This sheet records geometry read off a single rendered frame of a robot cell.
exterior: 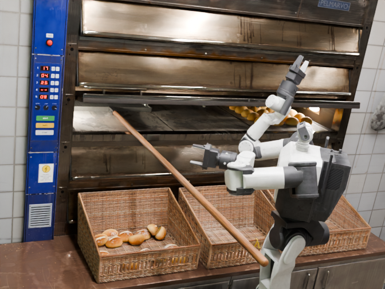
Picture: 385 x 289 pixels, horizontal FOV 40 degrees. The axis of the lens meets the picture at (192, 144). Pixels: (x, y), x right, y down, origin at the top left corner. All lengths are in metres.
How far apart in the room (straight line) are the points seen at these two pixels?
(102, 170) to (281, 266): 1.11
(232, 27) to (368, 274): 1.78
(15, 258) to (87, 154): 0.65
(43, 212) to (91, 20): 1.05
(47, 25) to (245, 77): 1.18
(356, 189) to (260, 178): 1.97
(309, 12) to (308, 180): 1.43
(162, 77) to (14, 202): 1.03
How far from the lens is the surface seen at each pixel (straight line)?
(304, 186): 2.14
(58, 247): 2.97
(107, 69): 2.80
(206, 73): 3.01
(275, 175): 2.13
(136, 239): 2.98
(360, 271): 3.56
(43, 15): 2.64
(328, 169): 2.27
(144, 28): 2.80
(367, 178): 4.05
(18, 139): 2.80
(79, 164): 2.91
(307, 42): 3.32
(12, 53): 2.68
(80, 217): 2.93
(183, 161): 3.12
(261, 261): 1.84
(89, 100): 2.65
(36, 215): 2.96
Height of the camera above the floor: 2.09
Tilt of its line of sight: 18 degrees down
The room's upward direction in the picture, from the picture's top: 8 degrees clockwise
